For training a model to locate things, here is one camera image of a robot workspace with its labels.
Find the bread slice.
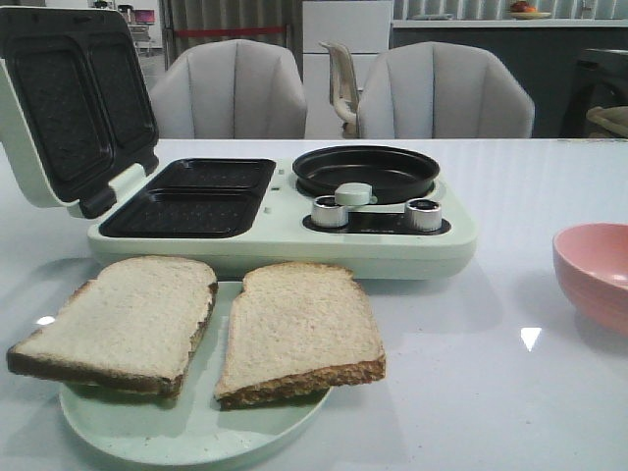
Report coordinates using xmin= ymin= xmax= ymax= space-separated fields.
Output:
xmin=214 ymin=262 xmax=387 ymax=408
xmin=6 ymin=256 xmax=218 ymax=397

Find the green breakfast maker lid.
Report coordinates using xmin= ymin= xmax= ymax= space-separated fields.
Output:
xmin=1 ymin=6 xmax=158 ymax=219

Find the pink bowl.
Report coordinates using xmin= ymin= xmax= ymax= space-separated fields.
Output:
xmin=552 ymin=223 xmax=627 ymax=335

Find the green breakfast maker base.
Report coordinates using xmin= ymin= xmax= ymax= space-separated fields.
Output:
xmin=87 ymin=158 xmax=478 ymax=280

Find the left silver control knob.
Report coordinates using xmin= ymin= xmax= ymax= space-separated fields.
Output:
xmin=310 ymin=195 xmax=349 ymax=229

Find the silver control knob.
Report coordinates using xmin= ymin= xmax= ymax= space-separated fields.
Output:
xmin=310 ymin=195 xmax=349 ymax=229
xmin=403 ymin=198 xmax=443 ymax=233

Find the black round frying pan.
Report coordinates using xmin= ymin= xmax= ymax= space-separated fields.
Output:
xmin=292 ymin=144 xmax=441 ymax=205

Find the right silver control knob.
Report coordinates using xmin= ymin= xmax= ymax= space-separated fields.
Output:
xmin=403 ymin=198 xmax=443 ymax=233

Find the beige office chair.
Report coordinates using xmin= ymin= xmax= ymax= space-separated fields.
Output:
xmin=319 ymin=41 xmax=360 ymax=138

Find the left grey upholstered chair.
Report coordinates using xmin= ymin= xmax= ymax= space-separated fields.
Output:
xmin=150 ymin=39 xmax=307 ymax=139

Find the grey upholstered chair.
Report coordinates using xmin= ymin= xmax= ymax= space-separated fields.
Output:
xmin=150 ymin=39 xmax=307 ymax=139
xmin=357 ymin=41 xmax=535 ymax=139

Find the right grey upholstered chair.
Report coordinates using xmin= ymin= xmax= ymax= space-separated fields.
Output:
xmin=357 ymin=41 xmax=535 ymax=139

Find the white cabinet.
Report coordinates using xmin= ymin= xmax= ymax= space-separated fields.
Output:
xmin=302 ymin=1 xmax=393 ymax=139

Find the light green round plate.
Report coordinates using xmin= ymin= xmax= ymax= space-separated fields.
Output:
xmin=59 ymin=282 xmax=329 ymax=466

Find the fruit bowl on counter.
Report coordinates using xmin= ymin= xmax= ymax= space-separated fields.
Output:
xmin=507 ymin=0 xmax=551 ymax=20

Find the black appliance at right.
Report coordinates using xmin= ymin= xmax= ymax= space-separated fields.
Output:
xmin=559 ymin=48 xmax=627 ymax=137

